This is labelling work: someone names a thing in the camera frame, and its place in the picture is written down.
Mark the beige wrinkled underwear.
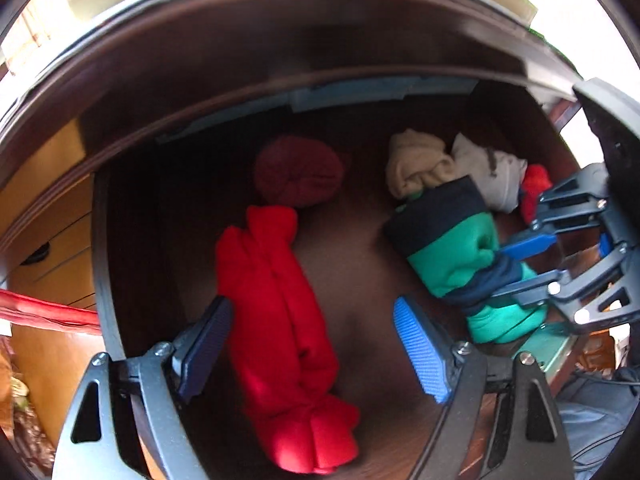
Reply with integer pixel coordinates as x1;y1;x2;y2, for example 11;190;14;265
386;129;458;201

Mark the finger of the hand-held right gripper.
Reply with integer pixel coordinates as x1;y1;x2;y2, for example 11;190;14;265
497;162;613;261
490;240;633;336

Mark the pale pinkish white underwear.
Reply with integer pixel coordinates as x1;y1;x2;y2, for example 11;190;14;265
450;132;528;215

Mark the green and navy underwear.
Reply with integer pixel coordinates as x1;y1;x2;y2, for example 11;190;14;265
384;176;548;345

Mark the dark maroon underwear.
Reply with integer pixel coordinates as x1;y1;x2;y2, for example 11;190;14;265
252;135;346;207

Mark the person's dark clothing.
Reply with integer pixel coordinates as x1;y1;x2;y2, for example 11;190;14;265
552;365;640;480

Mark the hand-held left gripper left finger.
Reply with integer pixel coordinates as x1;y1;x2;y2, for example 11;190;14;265
50;295;236;480

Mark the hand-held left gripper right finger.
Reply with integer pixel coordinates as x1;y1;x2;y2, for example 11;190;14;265
392;296;576;480

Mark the bright red underwear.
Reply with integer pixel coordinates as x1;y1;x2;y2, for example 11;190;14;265
215;205;361;476

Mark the red cloth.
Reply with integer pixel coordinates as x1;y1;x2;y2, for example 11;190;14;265
0;287;103;335

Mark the brown patterned cloth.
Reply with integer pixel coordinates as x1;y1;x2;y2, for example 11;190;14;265
0;335;53;466

